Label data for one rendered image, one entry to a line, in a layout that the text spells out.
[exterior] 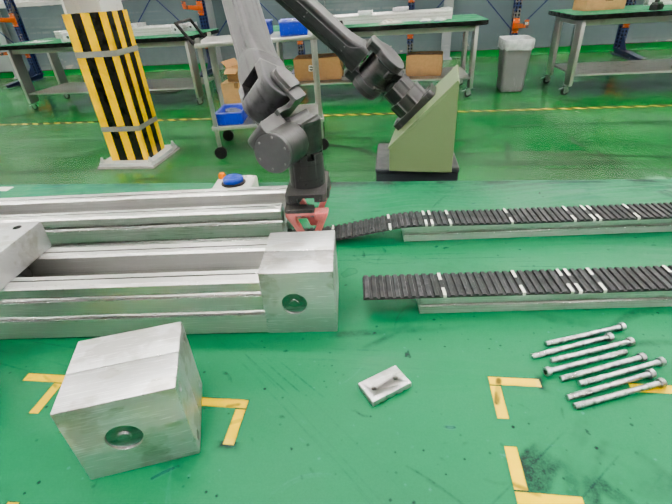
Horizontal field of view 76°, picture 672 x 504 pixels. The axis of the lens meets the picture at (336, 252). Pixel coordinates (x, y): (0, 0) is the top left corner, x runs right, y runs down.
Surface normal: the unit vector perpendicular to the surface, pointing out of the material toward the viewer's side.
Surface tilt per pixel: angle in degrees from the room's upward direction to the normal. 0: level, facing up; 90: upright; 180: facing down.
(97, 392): 0
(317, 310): 90
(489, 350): 0
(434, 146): 90
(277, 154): 89
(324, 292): 90
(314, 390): 0
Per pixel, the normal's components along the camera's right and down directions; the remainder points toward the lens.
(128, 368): -0.06, -0.85
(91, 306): -0.03, 0.53
